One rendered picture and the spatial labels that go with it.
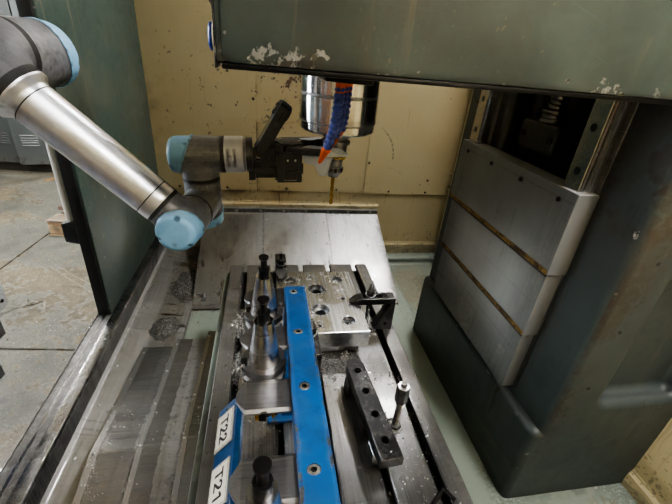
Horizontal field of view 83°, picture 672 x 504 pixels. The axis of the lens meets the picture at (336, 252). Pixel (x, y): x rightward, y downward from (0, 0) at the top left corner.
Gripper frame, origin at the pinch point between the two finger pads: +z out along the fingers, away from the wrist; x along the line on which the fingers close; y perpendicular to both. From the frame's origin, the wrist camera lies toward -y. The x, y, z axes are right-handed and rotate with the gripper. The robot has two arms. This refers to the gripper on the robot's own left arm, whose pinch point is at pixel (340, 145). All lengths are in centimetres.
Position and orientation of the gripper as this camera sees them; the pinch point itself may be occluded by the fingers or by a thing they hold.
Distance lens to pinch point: 85.5
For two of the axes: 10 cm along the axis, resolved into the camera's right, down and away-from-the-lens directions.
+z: 9.9, -0.4, 1.7
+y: -0.5, 8.8, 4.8
